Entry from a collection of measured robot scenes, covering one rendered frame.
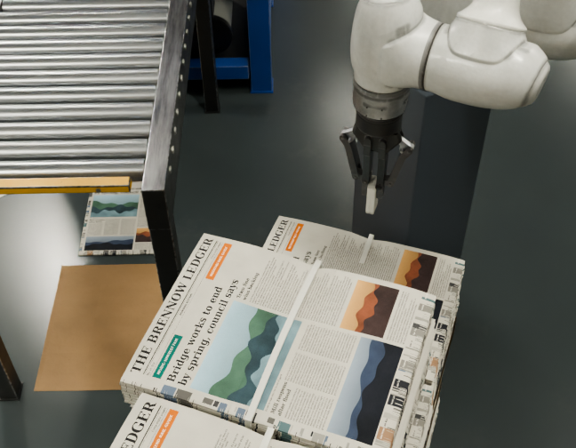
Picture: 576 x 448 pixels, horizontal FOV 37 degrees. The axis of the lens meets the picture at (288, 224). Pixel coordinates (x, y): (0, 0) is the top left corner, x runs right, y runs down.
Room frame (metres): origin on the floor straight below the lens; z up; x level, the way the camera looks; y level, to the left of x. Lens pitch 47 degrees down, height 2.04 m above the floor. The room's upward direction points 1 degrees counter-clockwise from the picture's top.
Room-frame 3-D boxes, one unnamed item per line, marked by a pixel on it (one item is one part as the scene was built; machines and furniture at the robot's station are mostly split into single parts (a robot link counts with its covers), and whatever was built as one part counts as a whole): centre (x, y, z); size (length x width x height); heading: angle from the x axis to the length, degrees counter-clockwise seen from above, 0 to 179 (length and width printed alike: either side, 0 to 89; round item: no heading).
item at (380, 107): (1.08, -0.15, 1.19); 0.09 x 0.09 x 0.06
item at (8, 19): (1.95, 0.53, 0.77); 0.47 x 0.05 x 0.05; 90
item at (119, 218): (1.99, 0.53, 0.00); 0.37 x 0.29 x 0.01; 0
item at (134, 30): (1.88, 0.53, 0.77); 0.47 x 0.05 x 0.05; 90
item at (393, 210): (1.45, -0.30, 0.50); 0.20 x 0.20 x 1.00; 34
